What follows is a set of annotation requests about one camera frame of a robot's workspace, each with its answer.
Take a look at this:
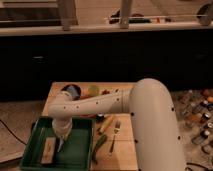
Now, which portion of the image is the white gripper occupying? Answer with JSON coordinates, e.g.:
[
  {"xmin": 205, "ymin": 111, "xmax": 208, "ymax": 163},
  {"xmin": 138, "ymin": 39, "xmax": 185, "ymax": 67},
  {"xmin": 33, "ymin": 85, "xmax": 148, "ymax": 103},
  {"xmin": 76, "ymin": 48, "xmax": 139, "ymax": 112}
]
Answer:
[{"xmin": 52, "ymin": 118, "xmax": 72, "ymax": 152}]

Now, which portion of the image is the tan towel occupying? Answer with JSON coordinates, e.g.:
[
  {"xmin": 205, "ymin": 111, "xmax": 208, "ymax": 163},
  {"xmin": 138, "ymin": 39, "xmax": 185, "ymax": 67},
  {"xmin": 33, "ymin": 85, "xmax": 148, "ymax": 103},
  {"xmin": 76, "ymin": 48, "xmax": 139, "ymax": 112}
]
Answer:
[{"xmin": 41, "ymin": 137, "xmax": 56, "ymax": 164}]

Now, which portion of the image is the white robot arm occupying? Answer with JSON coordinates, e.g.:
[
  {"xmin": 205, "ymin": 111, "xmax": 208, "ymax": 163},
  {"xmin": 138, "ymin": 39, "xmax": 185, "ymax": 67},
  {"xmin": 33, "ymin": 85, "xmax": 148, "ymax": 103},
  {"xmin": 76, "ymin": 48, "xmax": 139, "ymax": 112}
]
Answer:
[{"xmin": 49, "ymin": 78, "xmax": 186, "ymax": 171}]

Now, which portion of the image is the green plastic tray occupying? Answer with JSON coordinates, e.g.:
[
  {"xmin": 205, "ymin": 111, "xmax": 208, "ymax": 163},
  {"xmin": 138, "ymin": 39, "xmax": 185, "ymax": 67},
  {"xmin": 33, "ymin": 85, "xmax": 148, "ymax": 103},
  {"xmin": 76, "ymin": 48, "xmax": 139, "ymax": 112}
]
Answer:
[{"xmin": 20, "ymin": 117, "xmax": 94, "ymax": 171}]

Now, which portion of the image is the green chili pepper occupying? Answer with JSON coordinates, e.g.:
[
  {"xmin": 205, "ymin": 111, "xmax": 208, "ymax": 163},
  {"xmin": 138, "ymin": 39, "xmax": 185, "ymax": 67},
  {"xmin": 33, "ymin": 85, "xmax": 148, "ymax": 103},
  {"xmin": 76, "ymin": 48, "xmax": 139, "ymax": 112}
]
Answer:
[{"xmin": 92, "ymin": 134, "xmax": 108, "ymax": 164}]

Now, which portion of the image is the dark bowl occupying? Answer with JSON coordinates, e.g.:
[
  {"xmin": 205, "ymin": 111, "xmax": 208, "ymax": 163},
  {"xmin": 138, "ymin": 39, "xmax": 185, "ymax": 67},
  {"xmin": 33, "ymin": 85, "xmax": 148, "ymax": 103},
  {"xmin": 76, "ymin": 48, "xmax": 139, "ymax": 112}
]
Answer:
[{"xmin": 62, "ymin": 84, "xmax": 81, "ymax": 100}]

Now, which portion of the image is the wooden cutting board table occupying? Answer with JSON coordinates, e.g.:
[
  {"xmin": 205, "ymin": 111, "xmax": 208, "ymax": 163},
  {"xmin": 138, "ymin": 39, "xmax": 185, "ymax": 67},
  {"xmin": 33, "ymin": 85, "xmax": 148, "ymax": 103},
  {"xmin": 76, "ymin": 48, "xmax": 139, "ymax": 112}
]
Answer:
[{"xmin": 41, "ymin": 81, "xmax": 140, "ymax": 171}]

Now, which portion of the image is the green round vegetable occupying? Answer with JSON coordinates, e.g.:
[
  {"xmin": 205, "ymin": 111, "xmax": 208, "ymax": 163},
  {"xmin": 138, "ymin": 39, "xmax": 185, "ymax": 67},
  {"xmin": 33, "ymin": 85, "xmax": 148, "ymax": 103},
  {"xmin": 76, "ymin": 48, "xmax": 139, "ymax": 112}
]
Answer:
[{"xmin": 88, "ymin": 85, "xmax": 100, "ymax": 96}]

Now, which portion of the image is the red food pile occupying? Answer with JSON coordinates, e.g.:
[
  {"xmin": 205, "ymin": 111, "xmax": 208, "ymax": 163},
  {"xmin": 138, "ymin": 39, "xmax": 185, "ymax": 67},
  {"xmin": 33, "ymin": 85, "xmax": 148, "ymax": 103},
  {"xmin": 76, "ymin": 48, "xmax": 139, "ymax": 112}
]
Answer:
[{"xmin": 101, "ymin": 89, "xmax": 119, "ymax": 95}]

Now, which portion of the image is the yellow handled knife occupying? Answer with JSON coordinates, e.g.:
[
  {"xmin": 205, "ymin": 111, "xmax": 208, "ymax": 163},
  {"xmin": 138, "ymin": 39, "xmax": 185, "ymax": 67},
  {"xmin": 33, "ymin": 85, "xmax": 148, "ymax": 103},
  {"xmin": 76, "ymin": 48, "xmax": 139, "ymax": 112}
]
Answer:
[{"xmin": 97, "ymin": 115, "xmax": 114, "ymax": 135}]

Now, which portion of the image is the black cable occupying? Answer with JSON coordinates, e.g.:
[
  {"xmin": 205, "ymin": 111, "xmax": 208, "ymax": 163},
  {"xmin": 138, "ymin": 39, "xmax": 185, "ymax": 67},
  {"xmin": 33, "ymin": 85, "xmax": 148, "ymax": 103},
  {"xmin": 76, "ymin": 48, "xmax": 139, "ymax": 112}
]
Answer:
[{"xmin": 0, "ymin": 118, "xmax": 28, "ymax": 147}]

